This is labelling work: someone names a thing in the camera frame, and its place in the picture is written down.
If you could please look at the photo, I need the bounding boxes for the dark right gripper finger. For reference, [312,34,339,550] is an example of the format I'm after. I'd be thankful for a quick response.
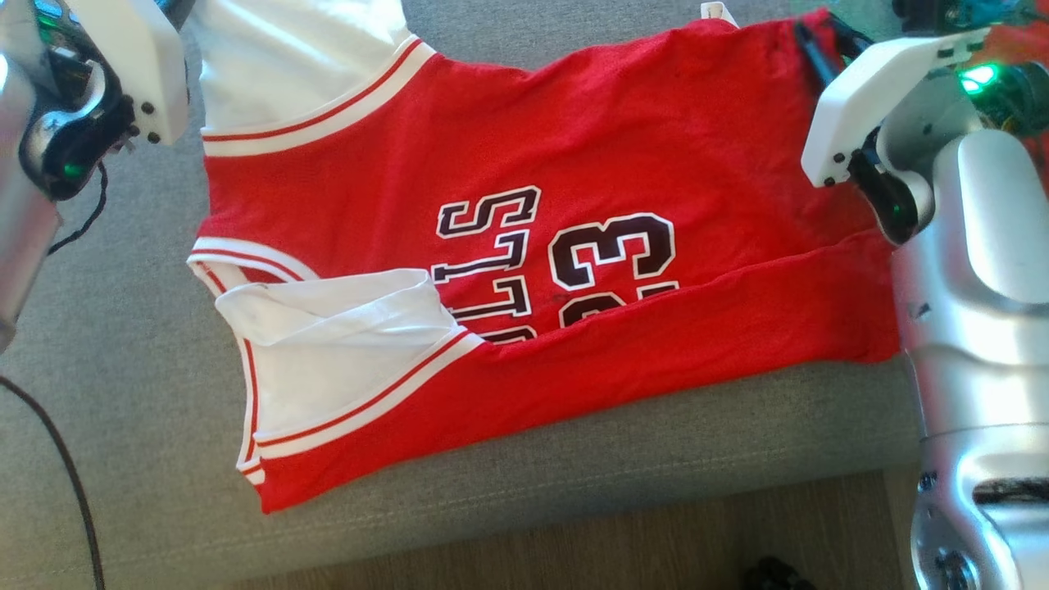
[827,11,877,57]
[792,20,846,90]

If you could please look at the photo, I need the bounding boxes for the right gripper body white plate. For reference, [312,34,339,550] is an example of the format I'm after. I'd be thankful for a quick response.
[801,28,1018,247]

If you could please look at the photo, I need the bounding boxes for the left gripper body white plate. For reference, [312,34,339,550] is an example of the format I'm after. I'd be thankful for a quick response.
[20,0,192,199]

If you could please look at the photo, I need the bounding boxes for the red white basketball jersey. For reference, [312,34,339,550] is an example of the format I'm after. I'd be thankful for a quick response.
[186,0,904,515]

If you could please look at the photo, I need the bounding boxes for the grey fabric sofa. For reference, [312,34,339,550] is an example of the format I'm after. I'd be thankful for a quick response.
[0,0,929,590]

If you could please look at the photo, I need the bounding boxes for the teal right camera connector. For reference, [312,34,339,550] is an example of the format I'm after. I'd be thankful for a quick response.
[951,0,1035,27]

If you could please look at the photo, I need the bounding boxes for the thin black left gripper cable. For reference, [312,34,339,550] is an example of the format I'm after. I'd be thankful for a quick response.
[48,162,110,256]

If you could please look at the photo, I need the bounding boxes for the black left camera cable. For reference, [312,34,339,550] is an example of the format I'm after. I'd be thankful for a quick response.
[0,374,108,590]

